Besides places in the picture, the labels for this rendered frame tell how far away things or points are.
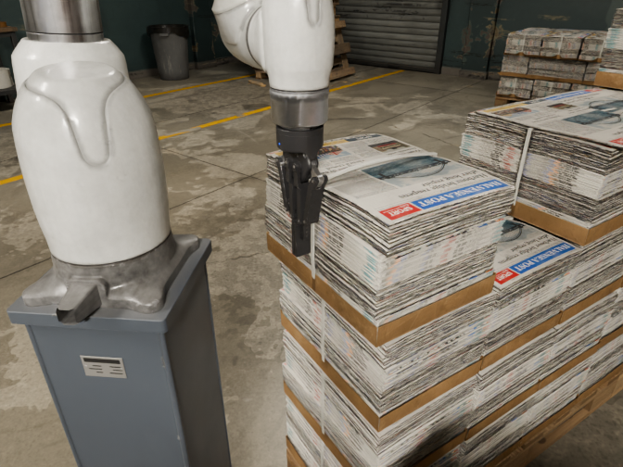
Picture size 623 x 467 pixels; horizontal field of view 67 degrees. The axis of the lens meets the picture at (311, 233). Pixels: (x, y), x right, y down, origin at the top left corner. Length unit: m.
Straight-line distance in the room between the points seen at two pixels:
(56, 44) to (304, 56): 0.34
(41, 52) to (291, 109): 0.34
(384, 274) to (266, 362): 1.31
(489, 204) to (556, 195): 0.41
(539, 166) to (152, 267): 0.90
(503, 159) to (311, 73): 0.69
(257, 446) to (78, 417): 0.99
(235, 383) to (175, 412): 1.19
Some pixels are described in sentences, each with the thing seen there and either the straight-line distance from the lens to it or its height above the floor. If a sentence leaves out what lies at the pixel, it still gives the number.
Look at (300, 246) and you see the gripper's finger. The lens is 0.83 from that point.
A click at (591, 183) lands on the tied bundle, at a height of 0.98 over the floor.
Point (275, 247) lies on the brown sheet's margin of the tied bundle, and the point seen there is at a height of 0.86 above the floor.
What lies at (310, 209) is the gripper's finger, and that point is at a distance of 0.76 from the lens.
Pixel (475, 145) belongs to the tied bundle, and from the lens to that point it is 1.31.
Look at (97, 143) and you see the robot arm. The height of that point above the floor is 1.20.
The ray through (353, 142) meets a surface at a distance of 1.01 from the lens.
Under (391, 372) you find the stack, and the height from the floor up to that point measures 0.75.
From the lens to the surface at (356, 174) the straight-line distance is 0.84.
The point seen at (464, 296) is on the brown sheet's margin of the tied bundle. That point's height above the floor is 0.86.
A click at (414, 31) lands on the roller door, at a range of 8.48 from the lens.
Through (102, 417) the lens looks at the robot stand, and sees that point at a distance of 0.79.
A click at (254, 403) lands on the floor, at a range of 1.83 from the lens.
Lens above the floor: 1.36
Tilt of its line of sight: 29 degrees down
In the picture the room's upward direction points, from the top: straight up
